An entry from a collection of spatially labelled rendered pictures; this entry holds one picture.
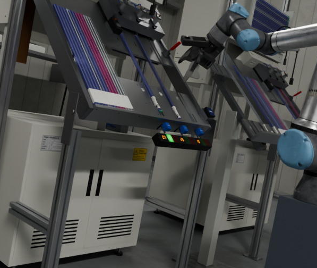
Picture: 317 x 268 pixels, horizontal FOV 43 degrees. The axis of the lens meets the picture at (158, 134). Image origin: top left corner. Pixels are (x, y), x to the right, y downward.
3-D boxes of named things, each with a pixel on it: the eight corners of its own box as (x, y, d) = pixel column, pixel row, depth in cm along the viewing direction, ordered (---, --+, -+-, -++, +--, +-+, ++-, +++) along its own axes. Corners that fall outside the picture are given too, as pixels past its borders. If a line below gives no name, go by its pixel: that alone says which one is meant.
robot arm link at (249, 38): (271, 41, 150) (256, 23, 156) (251, 33, 143) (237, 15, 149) (257, 57, 154) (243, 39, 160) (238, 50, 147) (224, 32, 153)
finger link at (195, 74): (196, 88, 163) (206, 67, 164) (185, 81, 160) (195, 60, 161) (192, 88, 166) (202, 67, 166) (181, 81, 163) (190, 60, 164)
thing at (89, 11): (166, 73, 201) (173, 66, 199) (52, 38, 152) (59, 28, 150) (141, 26, 216) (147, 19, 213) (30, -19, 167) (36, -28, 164)
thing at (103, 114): (199, 136, 185) (211, 126, 181) (84, 119, 136) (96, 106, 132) (198, 133, 185) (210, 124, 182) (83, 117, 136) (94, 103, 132)
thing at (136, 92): (202, 130, 184) (207, 126, 182) (87, 112, 135) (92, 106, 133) (185, 98, 192) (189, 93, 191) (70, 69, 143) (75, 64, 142)
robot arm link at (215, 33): (217, 29, 154) (213, 19, 160) (210, 38, 156) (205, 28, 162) (231, 39, 157) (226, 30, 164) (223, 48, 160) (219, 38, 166)
